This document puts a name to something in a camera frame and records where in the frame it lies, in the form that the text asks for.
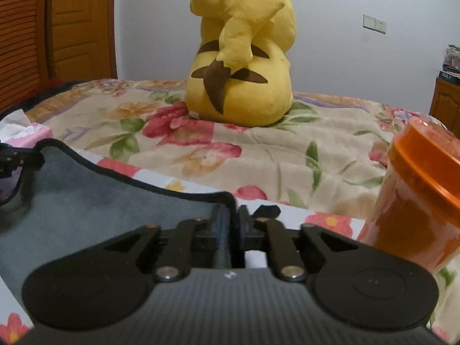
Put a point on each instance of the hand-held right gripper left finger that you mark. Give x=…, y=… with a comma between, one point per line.
x=220, y=224

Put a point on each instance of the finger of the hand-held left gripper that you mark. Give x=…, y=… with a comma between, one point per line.
x=21, y=160

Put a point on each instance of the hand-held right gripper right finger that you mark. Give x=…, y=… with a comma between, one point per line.
x=245, y=224

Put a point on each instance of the grey towel with black edge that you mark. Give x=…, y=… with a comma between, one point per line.
x=90, y=201

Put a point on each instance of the pink tissue pack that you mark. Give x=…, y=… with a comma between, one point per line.
x=32, y=136

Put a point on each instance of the floral blanket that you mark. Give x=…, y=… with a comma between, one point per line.
x=273, y=158

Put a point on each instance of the wooden louvered wardrobe door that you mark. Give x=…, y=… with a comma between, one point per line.
x=19, y=36

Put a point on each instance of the yellow plush toy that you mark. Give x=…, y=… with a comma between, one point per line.
x=248, y=90

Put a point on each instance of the orange plastic jar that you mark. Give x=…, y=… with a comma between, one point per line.
x=409, y=215

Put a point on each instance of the wooden cabinet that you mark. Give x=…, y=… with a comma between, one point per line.
x=447, y=107

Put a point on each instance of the stack of books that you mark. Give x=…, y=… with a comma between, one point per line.
x=452, y=63

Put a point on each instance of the white wall switch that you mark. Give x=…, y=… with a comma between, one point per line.
x=374, y=24

